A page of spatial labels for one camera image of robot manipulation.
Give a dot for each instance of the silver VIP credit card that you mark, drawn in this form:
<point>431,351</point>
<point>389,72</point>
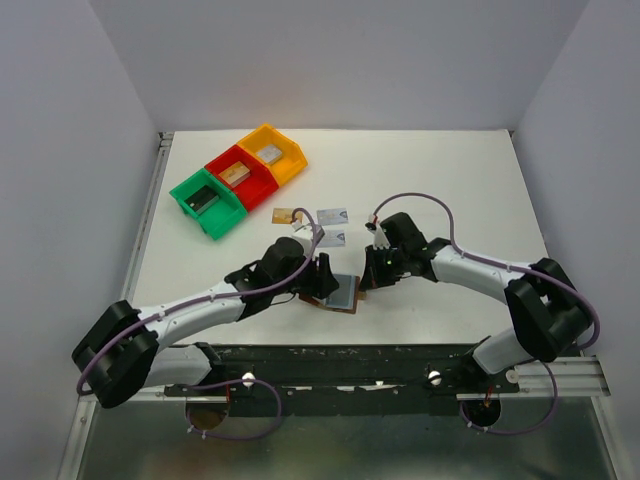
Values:
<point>333,216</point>

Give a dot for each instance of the green plastic bin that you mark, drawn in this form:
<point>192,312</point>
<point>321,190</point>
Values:
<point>220,218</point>

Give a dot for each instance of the gold credit card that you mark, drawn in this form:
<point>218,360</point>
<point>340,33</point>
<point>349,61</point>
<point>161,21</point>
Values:
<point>286,216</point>

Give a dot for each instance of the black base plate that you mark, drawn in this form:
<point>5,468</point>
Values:
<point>352,380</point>

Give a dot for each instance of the yellow plastic bin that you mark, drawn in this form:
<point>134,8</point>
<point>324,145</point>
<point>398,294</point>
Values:
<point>286,169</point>

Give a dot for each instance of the red plastic bin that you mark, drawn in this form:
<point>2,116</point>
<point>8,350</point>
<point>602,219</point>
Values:
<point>254,190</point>

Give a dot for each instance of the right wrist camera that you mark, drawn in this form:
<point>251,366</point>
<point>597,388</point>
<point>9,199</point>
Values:
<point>380,240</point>

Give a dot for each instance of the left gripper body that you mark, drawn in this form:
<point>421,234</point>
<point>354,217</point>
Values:
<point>316,278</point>

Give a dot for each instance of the dark metal block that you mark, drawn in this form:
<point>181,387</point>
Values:
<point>202,199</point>

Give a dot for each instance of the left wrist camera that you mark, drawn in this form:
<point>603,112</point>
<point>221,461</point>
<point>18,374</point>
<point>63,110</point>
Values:
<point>307,234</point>

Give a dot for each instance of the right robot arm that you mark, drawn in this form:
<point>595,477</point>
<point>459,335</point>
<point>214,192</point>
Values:
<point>546,313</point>

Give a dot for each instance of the brown leather card holder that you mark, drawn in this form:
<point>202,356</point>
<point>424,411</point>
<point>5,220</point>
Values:
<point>343,300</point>

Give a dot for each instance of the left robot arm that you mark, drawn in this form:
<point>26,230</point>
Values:
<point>116,355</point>

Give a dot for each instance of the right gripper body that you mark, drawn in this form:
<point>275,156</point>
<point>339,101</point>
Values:
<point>377,267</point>

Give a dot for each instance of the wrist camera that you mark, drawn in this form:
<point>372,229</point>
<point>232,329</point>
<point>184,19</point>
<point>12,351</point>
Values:
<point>380,240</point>
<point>307,234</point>

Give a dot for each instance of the gold metal block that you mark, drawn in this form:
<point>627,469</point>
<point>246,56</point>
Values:
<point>235,174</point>

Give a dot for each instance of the silver metal block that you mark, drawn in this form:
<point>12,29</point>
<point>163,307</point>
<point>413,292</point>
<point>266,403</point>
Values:
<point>270,154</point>

